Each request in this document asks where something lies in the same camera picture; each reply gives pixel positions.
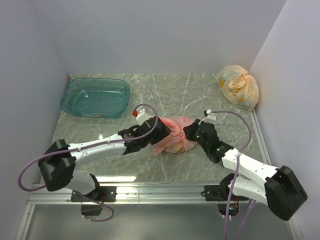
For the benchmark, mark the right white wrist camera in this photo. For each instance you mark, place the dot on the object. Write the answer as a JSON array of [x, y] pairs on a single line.
[[209, 117]]

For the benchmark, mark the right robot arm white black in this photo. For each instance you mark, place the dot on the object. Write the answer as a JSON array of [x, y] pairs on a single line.
[[276, 187]]

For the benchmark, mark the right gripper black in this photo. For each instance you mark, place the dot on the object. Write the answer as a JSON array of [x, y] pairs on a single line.
[[189, 130]]

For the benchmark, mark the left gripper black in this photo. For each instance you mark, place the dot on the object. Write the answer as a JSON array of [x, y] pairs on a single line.
[[163, 132]]

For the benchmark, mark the pink plastic bag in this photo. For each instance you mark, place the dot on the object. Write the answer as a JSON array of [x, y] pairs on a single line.
[[176, 142]]

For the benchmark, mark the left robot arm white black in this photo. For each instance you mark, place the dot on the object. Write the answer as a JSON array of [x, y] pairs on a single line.
[[59, 167]]

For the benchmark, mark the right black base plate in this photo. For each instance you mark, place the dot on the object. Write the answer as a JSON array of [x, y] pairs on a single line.
[[215, 193]]

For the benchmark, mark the aluminium mounting rail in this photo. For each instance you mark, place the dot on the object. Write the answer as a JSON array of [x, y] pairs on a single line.
[[126, 193]]

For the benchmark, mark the orange knotted plastic bag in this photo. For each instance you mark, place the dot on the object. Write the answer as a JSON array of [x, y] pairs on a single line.
[[238, 87]]

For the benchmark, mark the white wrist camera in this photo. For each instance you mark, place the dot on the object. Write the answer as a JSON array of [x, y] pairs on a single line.
[[209, 117], [141, 116]]

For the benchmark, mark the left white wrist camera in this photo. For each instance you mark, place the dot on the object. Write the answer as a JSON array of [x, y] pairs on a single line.
[[141, 116]]

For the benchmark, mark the black box under rail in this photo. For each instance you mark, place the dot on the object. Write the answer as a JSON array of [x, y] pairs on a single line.
[[91, 210]]

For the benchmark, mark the teal transparent plastic basin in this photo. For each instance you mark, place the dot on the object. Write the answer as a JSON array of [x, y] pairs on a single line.
[[96, 97]]

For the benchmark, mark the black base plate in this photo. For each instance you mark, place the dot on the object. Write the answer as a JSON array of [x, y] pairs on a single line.
[[107, 193], [215, 193]]

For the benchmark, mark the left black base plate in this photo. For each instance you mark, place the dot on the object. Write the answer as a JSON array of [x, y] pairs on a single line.
[[107, 193]]

